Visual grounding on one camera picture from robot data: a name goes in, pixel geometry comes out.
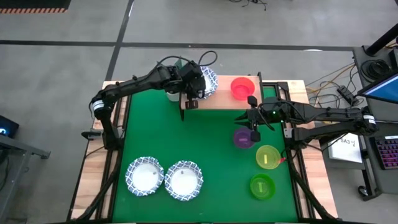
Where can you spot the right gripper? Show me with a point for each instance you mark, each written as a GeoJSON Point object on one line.
{"type": "Point", "coordinates": [267, 115]}

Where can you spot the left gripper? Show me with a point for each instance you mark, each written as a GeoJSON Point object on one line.
{"type": "Point", "coordinates": [192, 77]}

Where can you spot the blue patterned paper bowl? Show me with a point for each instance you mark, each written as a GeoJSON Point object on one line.
{"type": "Point", "coordinates": [144, 177]}
{"type": "Point", "coordinates": [212, 82]}
{"type": "Point", "coordinates": [183, 181]}

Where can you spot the purple plastic bowl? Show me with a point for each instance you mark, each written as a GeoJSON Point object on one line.
{"type": "Point", "coordinates": [242, 140]}

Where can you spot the red plastic bowl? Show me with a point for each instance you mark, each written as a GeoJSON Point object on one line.
{"type": "Point", "coordinates": [242, 88]}

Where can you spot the yellow plastic bowl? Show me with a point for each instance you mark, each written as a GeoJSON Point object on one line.
{"type": "Point", "coordinates": [268, 157]}

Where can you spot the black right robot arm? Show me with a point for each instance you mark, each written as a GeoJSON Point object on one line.
{"type": "Point", "coordinates": [326, 115]}

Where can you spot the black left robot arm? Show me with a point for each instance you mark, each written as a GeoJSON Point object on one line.
{"type": "Point", "coordinates": [130, 85]}

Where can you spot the wooden shelf with black legs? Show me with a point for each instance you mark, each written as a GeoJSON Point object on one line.
{"type": "Point", "coordinates": [220, 101]}

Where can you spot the white plant pot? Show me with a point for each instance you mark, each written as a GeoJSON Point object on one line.
{"type": "Point", "coordinates": [172, 97]}

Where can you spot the green table mat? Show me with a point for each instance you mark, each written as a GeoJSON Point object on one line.
{"type": "Point", "coordinates": [202, 140]}

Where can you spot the small red clip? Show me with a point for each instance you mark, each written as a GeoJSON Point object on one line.
{"type": "Point", "coordinates": [282, 160]}

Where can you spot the green plastic bowl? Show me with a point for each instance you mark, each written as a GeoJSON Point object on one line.
{"type": "Point", "coordinates": [262, 186]}

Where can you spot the white paper sheet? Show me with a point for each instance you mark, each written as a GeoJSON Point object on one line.
{"type": "Point", "coordinates": [345, 152]}

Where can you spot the black power strip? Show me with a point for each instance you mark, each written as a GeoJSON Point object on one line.
{"type": "Point", "coordinates": [347, 95]}

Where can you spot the computer monitor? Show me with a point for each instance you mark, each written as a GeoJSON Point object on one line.
{"type": "Point", "coordinates": [381, 90]}

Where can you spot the backlit keyboard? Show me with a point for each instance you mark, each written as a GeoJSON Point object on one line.
{"type": "Point", "coordinates": [388, 154]}

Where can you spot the grey equipment cart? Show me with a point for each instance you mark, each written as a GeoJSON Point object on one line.
{"type": "Point", "coordinates": [379, 183]}

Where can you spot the black slanted pole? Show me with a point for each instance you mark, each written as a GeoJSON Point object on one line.
{"type": "Point", "coordinates": [384, 40]}

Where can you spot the black mat with hazard stripes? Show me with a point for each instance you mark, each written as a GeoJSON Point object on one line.
{"type": "Point", "coordinates": [34, 4]}

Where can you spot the grey metal side table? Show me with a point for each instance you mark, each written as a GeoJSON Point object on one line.
{"type": "Point", "coordinates": [18, 146]}

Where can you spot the black device with blue light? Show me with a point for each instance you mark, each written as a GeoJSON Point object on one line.
{"type": "Point", "coordinates": [7, 126]}

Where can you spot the black table frame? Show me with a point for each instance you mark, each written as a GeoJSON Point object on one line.
{"type": "Point", "coordinates": [116, 174]}

